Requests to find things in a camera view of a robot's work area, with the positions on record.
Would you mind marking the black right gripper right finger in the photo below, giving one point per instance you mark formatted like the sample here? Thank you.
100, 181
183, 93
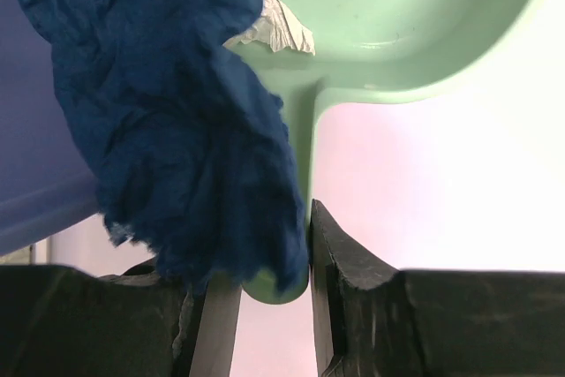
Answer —
371, 319

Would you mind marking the white scrap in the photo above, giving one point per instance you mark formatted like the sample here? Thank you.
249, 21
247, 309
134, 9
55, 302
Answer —
277, 27

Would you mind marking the blue plastic bucket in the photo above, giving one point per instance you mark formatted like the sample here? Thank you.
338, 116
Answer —
45, 185

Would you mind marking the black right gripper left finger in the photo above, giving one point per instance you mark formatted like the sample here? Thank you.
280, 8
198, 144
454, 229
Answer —
59, 321

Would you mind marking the dark blue scrap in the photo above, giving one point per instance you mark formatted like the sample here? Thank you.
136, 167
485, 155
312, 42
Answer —
189, 150

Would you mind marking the teal dustpan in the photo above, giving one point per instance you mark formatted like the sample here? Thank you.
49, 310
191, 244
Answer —
431, 129

